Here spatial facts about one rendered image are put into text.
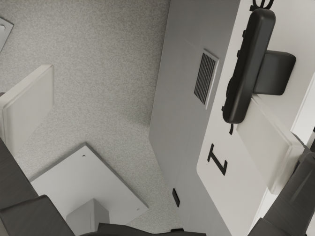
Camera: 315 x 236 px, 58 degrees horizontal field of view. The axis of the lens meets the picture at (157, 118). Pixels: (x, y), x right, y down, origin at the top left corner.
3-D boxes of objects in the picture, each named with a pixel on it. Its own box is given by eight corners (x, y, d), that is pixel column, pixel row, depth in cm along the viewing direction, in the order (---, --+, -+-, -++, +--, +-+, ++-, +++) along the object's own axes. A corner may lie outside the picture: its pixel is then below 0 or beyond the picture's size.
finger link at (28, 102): (9, 165, 13) (-8, 163, 13) (54, 106, 20) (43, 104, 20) (4, 107, 12) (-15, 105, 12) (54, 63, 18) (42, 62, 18)
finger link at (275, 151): (291, 145, 13) (306, 147, 13) (247, 92, 19) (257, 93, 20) (270, 195, 14) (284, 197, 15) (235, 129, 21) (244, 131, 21)
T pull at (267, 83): (219, 117, 20) (227, 127, 19) (250, 6, 17) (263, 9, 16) (262, 119, 21) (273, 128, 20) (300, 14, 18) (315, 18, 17)
